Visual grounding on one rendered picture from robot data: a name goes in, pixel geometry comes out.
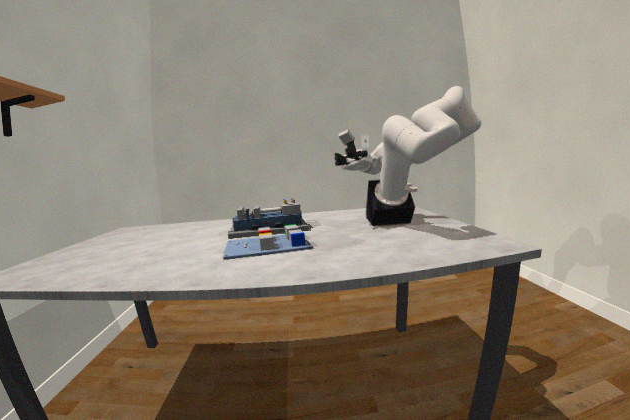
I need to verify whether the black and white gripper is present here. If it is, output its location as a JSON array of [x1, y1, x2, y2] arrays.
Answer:
[[334, 148, 373, 172]]

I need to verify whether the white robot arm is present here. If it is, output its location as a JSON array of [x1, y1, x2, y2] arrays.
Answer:
[[364, 86, 481, 206]]

